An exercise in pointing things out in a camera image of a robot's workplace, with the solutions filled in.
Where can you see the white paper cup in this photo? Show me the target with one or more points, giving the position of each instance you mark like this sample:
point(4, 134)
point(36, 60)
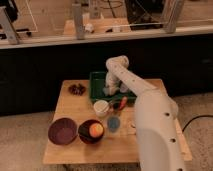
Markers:
point(101, 108)

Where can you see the blue sponge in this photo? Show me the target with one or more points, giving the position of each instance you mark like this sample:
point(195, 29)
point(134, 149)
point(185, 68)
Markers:
point(106, 91)

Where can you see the middle metal frame post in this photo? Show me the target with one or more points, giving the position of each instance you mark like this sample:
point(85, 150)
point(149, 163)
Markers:
point(78, 21)

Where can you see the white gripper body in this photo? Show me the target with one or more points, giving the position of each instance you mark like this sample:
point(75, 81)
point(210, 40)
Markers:
point(112, 90)

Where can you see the wooden background table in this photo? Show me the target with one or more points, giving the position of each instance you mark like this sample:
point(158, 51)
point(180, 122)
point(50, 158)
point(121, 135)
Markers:
point(100, 26)

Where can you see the right metal frame post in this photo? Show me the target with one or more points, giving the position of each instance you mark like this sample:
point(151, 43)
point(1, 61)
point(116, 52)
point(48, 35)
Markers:
point(171, 13)

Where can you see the empty purple bowl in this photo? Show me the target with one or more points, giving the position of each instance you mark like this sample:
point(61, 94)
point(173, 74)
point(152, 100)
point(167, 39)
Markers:
point(62, 131)

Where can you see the green plastic tray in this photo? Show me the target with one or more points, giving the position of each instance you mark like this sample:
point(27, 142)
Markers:
point(97, 84)

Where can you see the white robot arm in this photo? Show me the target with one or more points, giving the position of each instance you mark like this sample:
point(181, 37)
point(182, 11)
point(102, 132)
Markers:
point(154, 113)

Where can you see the dark bowl with fruit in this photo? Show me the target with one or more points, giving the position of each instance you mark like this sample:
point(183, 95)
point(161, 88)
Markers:
point(83, 132)

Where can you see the blue plastic cup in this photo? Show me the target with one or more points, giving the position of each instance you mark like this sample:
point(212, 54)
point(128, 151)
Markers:
point(113, 123)

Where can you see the left metal frame post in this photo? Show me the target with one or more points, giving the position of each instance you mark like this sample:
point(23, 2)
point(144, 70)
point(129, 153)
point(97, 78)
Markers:
point(7, 27)

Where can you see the red handled tool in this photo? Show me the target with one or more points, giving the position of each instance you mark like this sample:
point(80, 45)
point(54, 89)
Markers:
point(120, 104)

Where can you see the metal frame post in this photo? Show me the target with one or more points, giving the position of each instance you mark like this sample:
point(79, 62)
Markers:
point(78, 21)
point(171, 13)
point(7, 27)

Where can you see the crumpled clear plastic wrap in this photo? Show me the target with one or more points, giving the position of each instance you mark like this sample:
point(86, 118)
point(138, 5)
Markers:
point(124, 88)

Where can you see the orange fruit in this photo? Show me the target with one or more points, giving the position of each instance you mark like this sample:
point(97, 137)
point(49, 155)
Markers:
point(96, 130)

